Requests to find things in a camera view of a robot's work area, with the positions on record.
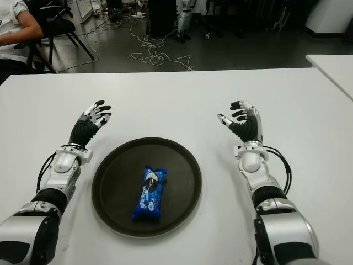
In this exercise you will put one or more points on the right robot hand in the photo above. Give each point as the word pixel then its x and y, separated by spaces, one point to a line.
pixel 248 127

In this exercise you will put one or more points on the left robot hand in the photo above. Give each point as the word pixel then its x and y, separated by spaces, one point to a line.
pixel 82 131

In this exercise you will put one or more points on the blue Oreo packet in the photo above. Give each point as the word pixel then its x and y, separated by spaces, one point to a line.
pixel 150 196

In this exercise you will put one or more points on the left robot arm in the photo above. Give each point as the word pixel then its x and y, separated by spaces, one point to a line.
pixel 52 196

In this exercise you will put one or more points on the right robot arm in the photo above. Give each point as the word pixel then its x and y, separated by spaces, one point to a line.
pixel 275 209

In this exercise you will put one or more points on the round dark brown tray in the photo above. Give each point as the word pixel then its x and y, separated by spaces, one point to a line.
pixel 146 186

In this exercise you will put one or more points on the white side table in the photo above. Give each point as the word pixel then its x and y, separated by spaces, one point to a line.
pixel 333 69

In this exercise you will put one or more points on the black chair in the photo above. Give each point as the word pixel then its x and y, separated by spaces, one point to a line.
pixel 59 25

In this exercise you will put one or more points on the seated person white shirt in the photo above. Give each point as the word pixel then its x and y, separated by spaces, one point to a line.
pixel 13 30

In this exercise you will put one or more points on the white board panel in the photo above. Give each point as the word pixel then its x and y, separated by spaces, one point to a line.
pixel 81 8

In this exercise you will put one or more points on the white curved machine housing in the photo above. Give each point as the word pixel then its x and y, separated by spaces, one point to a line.
pixel 328 16

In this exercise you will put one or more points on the black cabinet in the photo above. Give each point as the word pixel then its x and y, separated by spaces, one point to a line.
pixel 162 16

